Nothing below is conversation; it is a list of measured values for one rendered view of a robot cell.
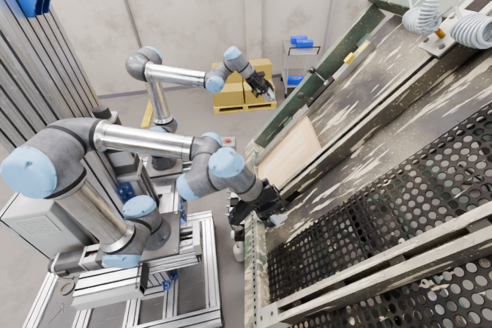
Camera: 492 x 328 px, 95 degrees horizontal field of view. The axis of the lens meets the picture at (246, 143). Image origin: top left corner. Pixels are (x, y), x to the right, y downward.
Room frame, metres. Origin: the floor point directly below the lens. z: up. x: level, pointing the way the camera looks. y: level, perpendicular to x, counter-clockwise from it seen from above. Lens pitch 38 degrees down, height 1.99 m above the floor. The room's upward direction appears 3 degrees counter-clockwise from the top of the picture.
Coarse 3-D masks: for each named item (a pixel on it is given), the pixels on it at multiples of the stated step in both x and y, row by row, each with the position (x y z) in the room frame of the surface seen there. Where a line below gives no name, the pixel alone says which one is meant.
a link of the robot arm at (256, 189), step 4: (256, 176) 0.40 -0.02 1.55; (256, 180) 0.39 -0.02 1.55; (260, 180) 0.41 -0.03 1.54; (256, 184) 0.38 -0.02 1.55; (260, 184) 0.39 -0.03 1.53; (252, 188) 0.37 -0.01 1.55; (256, 188) 0.38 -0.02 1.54; (260, 188) 0.39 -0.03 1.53; (248, 192) 0.37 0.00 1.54; (252, 192) 0.37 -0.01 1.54; (256, 192) 0.37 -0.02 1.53; (260, 192) 0.38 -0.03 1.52; (240, 196) 0.37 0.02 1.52; (244, 196) 0.37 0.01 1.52; (248, 196) 0.37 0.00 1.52; (252, 196) 0.37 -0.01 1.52; (256, 196) 0.37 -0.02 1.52; (244, 200) 0.37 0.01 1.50; (248, 200) 0.37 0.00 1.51; (252, 200) 0.37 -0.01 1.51
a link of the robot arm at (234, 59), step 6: (228, 48) 1.14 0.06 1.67; (234, 48) 1.09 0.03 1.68; (228, 54) 1.08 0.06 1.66; (234, 54) 1.08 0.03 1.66; (240, 54) 1.09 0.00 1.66; (228, 60) 1.08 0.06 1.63; (234, 60) 1.07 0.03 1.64; (240, 60) 1.08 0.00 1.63; (246, 60) 1.10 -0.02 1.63; (228, 66) 1.08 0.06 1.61; (234, 66) 1.08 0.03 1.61; (240, 66) 1.07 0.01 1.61; (246, 66) 1.08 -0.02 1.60
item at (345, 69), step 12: (372, 48) 1.11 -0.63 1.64; (360, 60) 1.11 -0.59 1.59; (336, 72) 1.15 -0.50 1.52; (348, 72) 1.11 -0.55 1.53; (336, 84) 1.11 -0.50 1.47; (324, 96) 1.11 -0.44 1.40; (312, 108) 1.11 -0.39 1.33; (300, 120) 1.12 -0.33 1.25; (288, 132) 1.12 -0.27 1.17; (276, 144) 1.12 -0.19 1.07; (264, 156) 1.12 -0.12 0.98
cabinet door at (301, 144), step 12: (300, 132) 1.04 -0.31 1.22; (312, 132) 0.95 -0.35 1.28; (288, 144) 1.04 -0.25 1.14; (300, 144) 0.95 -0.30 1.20; (312, 144) 0.87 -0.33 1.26; (276, 156) 1.04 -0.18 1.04; (288, 156) 0.95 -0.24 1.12; (300, 156) 0.88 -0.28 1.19; (312, 156) 0.81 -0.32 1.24; (264, 168) 1.04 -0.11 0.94; (276, 168) 0.95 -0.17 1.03; (288, 168) 0.87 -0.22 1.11; (276, 180) 0.87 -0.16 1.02
